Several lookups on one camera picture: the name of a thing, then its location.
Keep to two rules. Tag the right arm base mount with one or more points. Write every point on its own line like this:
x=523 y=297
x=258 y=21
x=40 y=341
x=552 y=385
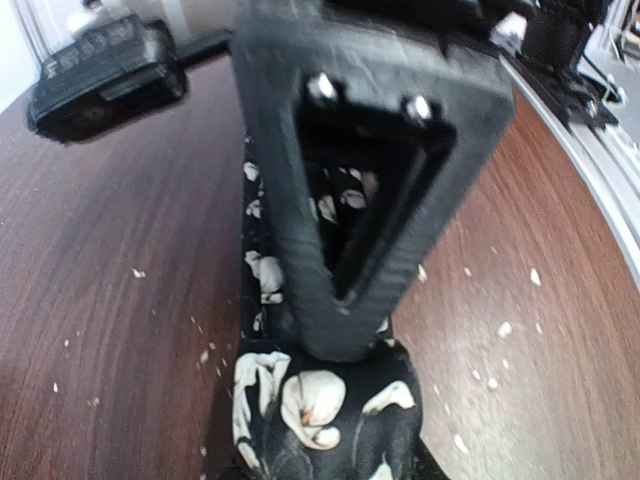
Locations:
x=554 y=44

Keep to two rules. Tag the black white floral tie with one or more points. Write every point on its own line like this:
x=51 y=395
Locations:
x=296 y=417

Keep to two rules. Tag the aluminium front rail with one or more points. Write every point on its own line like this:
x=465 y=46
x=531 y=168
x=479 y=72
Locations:
x=608 y=162

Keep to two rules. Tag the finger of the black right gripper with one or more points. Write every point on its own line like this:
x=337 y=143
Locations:
x=370 y=119

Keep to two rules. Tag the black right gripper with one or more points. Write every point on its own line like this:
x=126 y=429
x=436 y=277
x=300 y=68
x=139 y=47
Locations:
x=110 y=76

